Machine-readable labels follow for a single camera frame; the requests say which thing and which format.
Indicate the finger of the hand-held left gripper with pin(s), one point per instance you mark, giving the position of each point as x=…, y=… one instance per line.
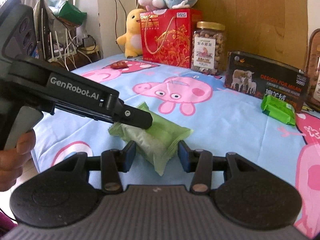
x=135, y=117

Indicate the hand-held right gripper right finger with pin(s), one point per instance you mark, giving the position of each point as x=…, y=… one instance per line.
x=183, y=155

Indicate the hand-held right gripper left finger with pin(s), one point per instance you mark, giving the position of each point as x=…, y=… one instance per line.
x=130, y=155

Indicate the pale green snack packet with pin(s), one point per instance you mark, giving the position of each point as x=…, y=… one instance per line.
x=155, y=140

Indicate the person's left hand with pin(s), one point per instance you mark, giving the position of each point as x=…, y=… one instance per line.
x=15, y=162

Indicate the white router with antennas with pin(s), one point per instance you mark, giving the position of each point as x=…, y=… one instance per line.
x=58, y=52

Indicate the printed blanket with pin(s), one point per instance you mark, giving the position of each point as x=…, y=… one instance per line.
x=225, y=130

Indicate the small red snack packet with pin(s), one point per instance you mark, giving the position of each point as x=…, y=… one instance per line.
x=120, y=65

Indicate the clothes iron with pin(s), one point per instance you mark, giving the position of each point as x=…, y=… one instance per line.
x=43, y=30

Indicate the small dark power adapter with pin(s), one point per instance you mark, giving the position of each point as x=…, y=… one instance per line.
x=88, y=42

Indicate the yellow duck plush toy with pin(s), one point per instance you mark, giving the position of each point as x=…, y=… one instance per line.
x=132, y=40

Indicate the green bag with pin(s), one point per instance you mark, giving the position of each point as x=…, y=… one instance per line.
x=71, y=10

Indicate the red gift box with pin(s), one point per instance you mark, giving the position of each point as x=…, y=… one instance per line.
x=170, y=42

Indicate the nut jar with gold lid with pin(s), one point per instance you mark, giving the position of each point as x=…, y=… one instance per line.
x=207, y=52

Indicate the bright green snack packet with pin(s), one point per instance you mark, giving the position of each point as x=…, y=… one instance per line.
x=277, y=107

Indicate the black printed box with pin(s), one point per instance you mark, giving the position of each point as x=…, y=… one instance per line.
x=275, y=80

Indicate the wooden headboard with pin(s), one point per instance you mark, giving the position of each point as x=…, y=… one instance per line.
x=250, y=17

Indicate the pecan jar with gold lid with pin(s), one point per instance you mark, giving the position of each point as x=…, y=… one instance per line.
x=315, y=75

